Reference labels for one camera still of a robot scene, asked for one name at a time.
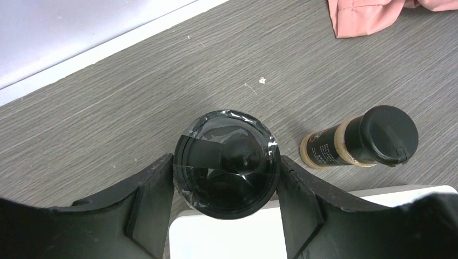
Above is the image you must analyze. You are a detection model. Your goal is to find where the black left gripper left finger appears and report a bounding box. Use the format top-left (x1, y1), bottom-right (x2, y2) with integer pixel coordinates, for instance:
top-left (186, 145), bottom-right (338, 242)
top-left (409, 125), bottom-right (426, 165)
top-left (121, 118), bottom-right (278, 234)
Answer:
top-left (1, 154), bottom-right (174, 258)

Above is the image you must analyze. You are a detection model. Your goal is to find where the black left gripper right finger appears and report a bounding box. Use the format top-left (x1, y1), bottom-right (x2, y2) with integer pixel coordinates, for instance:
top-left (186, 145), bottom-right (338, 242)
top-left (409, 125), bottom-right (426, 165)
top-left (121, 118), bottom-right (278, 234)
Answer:
top-left (278, 156), bottom-right (457, 258)

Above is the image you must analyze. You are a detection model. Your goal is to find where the taped black-lid grinder jar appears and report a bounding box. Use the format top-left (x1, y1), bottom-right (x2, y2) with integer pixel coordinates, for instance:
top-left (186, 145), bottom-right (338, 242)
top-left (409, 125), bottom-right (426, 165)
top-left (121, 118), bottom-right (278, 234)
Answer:
top-left (173, 110), bottom-right (281, 220)

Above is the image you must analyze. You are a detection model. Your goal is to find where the white divided plastic tray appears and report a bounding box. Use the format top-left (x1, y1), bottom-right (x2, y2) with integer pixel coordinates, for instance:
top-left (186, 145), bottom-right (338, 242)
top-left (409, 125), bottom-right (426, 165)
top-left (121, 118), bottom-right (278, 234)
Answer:
top-left (169, 185), bottom-right (457, 259)

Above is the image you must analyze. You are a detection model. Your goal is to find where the small black-cap spice bottle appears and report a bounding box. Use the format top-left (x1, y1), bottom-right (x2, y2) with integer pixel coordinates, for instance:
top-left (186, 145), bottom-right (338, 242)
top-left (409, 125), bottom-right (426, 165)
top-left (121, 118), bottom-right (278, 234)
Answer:
top-left (299, 105), bottom-right (419, 169)

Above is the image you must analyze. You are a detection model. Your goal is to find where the pink cloth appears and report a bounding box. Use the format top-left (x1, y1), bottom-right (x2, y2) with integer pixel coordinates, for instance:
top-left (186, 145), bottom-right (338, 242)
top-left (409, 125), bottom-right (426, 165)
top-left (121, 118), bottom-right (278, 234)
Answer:
top-left (327, 0), bottom-right (457, 38)

